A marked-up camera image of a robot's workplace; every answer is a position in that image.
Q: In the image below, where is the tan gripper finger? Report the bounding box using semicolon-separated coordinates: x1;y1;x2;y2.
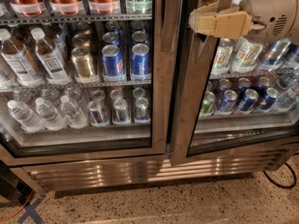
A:
200;3;240;16
189;11;265;38

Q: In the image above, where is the glass fridge door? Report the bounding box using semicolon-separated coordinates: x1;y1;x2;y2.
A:
170;0;299;165
0;0;182;166

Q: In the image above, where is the stainless steel fridge base grille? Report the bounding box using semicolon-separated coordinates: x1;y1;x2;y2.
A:
11;139;299;193

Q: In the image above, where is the green white 7up can right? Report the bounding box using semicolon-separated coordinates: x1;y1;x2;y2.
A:
230;38;263;74

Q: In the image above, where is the green white 7up can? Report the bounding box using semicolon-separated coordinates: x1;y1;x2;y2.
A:
230;38;263;74
211;38;233;75

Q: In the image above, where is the green white 7up can left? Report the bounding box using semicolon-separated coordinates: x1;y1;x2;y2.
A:
211;38;233;75

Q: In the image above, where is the green can bottom shelf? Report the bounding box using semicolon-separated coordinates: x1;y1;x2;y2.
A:
200;91;216;117

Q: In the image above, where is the blue can bottom shelf right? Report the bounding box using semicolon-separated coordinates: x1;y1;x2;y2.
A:
236;89;259;114

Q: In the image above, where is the blue can shelf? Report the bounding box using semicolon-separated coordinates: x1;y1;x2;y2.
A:
236;89;259;114
216;90;237;115

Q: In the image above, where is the blue can bottom shelf left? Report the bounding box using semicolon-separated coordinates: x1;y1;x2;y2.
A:
216;90;237;115

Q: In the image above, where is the blue pepsi can front right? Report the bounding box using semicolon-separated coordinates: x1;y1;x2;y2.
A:
130;43;151;80

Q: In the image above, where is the blue pepsi can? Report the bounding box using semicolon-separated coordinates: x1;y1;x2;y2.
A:
130;43;151;80
102;45;126;82

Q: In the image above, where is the blue pepsi can front left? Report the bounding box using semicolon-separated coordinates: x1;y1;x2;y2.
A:
102;45;126;82

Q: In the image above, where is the small energy drink can right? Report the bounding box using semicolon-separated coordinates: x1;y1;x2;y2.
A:
135;97;150;123

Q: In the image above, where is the small energy drink can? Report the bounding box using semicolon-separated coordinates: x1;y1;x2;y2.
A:
88;100;109;127
113;98;131;124
135;97;150;123

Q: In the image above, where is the small energy drink can middle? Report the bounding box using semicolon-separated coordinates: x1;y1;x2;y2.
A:
113;98;131;124

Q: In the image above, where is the gold soda can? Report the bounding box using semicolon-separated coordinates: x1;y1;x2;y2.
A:
71;47;99;84

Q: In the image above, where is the small energy drink can left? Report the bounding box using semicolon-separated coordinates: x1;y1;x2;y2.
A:
88;100;109;127

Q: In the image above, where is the tea bottle white cap right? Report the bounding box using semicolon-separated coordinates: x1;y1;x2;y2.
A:
31;27;70;85

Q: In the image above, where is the tea bottle white cap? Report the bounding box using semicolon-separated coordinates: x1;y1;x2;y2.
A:
31;27;70;85
0;28;44;88

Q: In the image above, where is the water bottle right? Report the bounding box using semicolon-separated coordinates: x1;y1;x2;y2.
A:
61;95;88;129

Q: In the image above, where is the water bottle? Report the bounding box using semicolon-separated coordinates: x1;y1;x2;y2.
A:
7;100;45;133
36;97;67;131
61;95;88;129

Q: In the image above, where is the water bottle middle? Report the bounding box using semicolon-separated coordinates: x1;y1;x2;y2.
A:
36;97;67;131

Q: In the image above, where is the tea bottle white cap left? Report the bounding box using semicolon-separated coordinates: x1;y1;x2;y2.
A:
0;28;44;88

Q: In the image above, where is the water bottle left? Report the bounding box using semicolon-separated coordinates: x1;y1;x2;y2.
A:
7;100;45;133

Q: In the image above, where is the black power cable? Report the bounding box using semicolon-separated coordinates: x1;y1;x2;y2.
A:
262;154;299;190

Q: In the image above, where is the orange cable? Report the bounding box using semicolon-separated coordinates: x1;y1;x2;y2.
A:
0;189;36;222

